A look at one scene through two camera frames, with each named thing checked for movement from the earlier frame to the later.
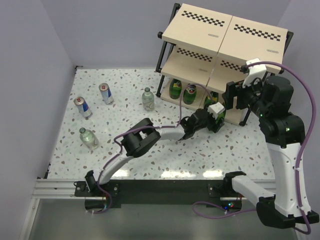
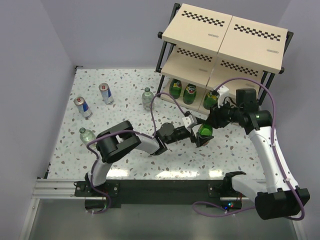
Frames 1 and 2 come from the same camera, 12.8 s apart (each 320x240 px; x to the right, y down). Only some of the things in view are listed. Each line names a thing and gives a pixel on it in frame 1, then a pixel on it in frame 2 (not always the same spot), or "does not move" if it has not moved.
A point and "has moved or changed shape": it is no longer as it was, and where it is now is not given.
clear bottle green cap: x=148 y=99 does not move
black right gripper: x=233 y=89 -> x=214 y=119
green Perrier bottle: x=189 y=94 does not move
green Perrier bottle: x=212 y=97 does not move
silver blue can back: x=106 y=93 does not move
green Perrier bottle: x=220 y=118 has moved or changed shape
